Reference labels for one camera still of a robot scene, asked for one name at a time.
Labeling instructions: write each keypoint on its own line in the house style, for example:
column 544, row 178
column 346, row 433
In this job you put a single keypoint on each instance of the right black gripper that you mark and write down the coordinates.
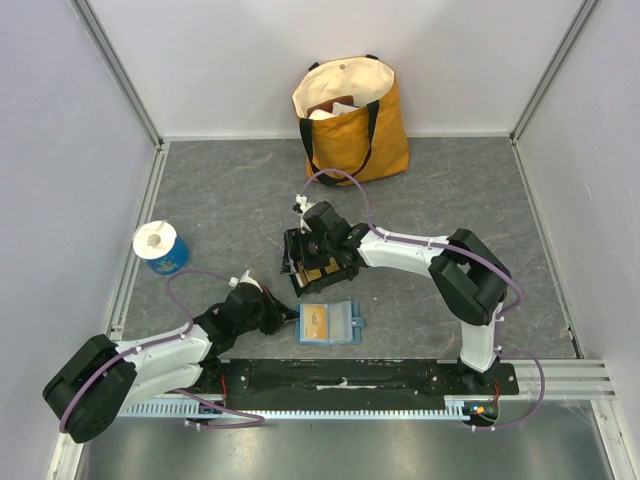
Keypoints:
column 310, row 257

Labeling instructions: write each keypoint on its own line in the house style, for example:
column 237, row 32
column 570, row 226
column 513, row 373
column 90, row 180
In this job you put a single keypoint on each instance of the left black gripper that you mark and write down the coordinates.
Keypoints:
column 277, row 314

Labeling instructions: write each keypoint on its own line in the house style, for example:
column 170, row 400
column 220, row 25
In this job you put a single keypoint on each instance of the black plastic tray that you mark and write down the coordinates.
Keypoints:
column 309, row 242

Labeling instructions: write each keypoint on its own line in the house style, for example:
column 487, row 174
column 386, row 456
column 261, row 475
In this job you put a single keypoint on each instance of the teal leather card holder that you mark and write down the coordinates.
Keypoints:
column 345, row 324

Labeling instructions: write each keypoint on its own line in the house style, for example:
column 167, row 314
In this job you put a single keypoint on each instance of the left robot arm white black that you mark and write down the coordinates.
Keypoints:
column 104, row 378

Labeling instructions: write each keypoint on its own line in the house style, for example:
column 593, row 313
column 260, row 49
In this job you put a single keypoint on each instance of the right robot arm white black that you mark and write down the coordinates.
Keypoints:
column 470, row 279

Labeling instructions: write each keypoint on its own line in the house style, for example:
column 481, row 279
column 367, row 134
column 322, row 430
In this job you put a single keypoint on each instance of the blue patterned cup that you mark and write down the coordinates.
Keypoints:
column 171, row 262

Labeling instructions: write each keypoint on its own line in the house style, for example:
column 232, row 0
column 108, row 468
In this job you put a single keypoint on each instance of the white toilet paper roll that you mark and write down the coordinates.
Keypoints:
column 154, row 240

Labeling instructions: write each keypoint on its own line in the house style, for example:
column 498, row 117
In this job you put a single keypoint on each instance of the white items in bag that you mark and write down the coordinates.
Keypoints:
column 332, row 110

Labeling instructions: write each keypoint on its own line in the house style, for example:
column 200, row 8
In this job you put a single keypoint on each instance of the orange tote bag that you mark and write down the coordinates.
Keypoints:
column 368, row 144

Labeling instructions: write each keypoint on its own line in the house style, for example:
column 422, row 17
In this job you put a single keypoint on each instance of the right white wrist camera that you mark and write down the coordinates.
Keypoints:
column 300, row 207

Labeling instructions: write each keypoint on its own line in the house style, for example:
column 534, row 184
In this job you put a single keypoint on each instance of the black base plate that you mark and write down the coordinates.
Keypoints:
column 354, row 384

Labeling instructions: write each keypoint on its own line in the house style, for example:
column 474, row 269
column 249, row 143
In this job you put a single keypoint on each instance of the blue slotted cable duct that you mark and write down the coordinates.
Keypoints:
column 185, row 408

